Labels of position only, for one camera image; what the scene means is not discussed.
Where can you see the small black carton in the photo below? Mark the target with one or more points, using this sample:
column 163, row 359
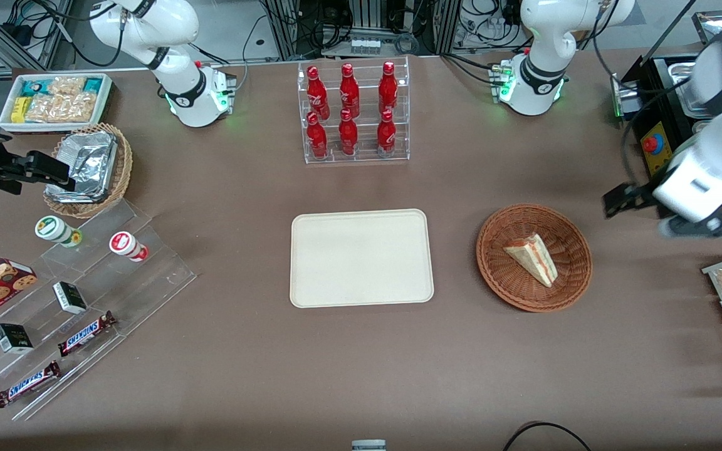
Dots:
column 13, row 338
column 69, row 297

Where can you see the empty-weave brown wicker basket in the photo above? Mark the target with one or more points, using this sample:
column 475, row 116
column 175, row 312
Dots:
column 511, row 288

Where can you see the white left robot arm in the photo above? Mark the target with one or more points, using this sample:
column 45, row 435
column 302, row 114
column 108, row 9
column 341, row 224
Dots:
column 543, row 37

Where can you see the aluminium foil container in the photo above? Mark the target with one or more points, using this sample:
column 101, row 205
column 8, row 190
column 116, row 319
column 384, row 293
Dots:
column 85, row 181
column 94, row 147

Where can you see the white rectangular snack bin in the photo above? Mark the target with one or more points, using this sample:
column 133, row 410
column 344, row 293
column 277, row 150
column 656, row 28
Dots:
column 105, row 103

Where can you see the yellow snack packet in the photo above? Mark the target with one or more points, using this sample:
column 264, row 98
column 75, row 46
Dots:
column 19, row 109

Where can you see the clear acrylic bottle rack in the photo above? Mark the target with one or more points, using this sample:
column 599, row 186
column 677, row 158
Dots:
column 366, row 147

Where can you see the triangular sandwich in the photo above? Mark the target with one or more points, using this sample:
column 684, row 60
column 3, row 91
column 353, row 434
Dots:
column 533, row 258

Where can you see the steel warmer pan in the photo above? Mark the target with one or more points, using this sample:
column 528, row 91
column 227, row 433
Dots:
column 680, row 88

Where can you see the white power strip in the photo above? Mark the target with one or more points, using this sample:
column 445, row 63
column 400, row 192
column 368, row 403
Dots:
column 365, row 45

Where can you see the red soda bottle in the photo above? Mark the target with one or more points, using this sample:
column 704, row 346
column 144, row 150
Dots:
column 388, row 91
column 317, row 139
column 318, row 94
column 348, row 136
column 387, row 136
column 349, row 93

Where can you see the black food warmer cabinet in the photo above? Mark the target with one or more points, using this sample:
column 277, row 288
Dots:
column 657, row 94

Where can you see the grey metal bracket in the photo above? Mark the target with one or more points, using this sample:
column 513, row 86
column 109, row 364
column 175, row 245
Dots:
column 368, row 445

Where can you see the green lidded white cup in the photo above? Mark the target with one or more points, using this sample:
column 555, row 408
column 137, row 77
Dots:
column 52, row 228

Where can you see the clear acrylic stepped display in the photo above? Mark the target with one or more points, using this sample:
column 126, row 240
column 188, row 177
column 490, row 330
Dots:
column 141, row 282

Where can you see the beige rectangular serving tray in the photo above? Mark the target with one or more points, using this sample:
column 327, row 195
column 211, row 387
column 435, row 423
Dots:
column 361, row 258

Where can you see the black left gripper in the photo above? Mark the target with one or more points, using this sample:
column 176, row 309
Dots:
column 644, row 190

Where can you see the clear rice cracker bag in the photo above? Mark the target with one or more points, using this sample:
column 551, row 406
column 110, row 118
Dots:
column 66, row 85
column 79, row 108
column 43, row 109

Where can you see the red lidded white cup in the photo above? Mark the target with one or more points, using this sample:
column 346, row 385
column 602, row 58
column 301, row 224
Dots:
column 125, row 243

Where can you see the brown snickers bar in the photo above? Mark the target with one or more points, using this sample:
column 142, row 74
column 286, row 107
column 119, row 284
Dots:
column 85, row 334
column 27, row 384

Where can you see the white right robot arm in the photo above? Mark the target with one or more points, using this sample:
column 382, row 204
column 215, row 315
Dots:
column 173, row 25

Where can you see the teal snack packet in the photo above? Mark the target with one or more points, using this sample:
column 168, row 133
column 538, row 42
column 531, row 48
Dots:
column 32, row 88
column 93, row 84

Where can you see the wicker basket holding foil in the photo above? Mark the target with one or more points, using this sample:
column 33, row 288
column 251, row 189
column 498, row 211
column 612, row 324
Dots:
column 124, row 166

